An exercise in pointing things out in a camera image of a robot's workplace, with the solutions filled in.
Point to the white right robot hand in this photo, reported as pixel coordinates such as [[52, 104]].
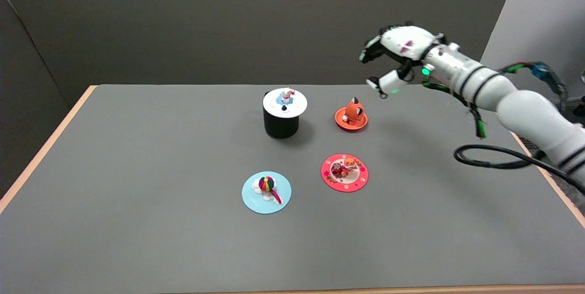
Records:
[[406, 40]]

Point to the white cup lid with figurine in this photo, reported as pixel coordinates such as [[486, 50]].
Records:
[[297, 104]]

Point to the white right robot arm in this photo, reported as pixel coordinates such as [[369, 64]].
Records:
[[525, 111]]

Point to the orange cup lid with fox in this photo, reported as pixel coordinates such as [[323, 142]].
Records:
[[352, 118]]

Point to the red cup lid with figurine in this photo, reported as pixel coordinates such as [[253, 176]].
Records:
[[344, 173]]

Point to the black cup with teal inside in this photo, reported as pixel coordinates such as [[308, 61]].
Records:
[[281, 127]]

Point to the light blue lid, rainbow ball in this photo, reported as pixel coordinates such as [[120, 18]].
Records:
[[266, 193]]

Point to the floor vent grille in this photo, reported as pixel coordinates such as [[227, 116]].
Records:
[[530, 142]]

